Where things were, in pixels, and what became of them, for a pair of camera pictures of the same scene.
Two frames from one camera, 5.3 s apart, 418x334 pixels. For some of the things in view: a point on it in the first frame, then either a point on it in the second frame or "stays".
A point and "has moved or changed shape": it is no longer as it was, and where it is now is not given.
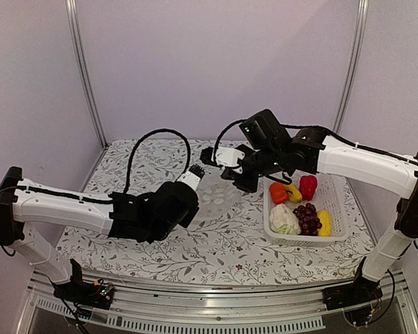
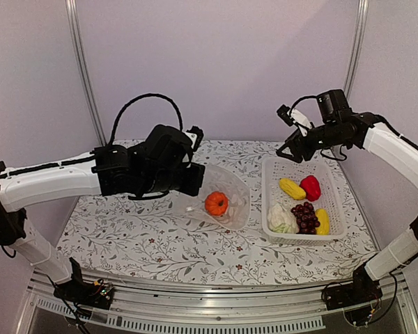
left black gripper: (189, 218) -> (192, 188)
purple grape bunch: (308, 220) stays
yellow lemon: (325, 218) stays
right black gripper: (249, 185) -> (295, 140)
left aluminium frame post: (72, 19) stays
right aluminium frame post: (361, 15) stays
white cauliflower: (283, 220) stays
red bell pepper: (308, 186) has moved or changed shape
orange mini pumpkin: (279, 192) -> (217, 203)
